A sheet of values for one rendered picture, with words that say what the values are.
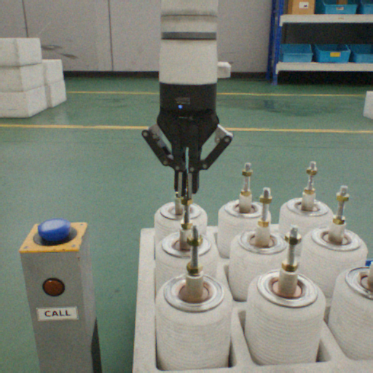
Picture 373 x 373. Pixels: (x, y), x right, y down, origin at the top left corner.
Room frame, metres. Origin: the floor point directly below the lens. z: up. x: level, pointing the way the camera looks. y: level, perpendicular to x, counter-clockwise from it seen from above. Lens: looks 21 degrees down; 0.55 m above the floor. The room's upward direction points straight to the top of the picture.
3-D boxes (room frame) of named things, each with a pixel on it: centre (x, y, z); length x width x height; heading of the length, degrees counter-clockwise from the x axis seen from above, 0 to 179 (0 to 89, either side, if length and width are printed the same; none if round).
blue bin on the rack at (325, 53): (4.98, -1.86, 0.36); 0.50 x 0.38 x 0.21; 177
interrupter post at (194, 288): (0.39, -0.02, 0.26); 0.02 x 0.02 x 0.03
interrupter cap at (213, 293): (0.39, -0.02, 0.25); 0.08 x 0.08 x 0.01
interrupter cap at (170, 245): (0.51, -0.01, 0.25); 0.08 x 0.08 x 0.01
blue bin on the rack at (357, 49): (4.96, -2.29, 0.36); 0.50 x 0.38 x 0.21; 177
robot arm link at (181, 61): (0.53, -0.02, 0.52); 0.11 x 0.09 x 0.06; 164
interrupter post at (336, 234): (0.53, -0.25, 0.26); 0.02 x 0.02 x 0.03
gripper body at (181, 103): (0.51, -0.01, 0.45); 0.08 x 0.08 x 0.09
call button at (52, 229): (0.42, 0.16, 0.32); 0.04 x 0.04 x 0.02
